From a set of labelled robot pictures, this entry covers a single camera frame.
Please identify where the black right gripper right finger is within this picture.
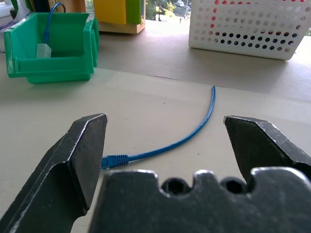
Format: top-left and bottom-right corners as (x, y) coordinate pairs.
(223, 115), (311, 183)

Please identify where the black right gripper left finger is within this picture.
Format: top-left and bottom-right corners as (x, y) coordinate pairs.
(0, 113), (108, 233)

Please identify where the white perforated plastic basket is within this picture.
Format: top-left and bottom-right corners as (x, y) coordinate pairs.
(188, 0), (311, 61)

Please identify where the green plastic storage bin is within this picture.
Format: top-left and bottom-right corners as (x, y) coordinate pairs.
(3, 12), (100, 84)

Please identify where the yellow green wooden box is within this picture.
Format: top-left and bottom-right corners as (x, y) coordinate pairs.
(93, 0), (146, 34)

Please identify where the blue Ethernet cable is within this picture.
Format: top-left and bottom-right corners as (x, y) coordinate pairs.
(101, 85), (216, 170)

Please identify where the blue cable with clear coupler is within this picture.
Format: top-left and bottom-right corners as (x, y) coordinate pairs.
(36, 2), (67, 58)

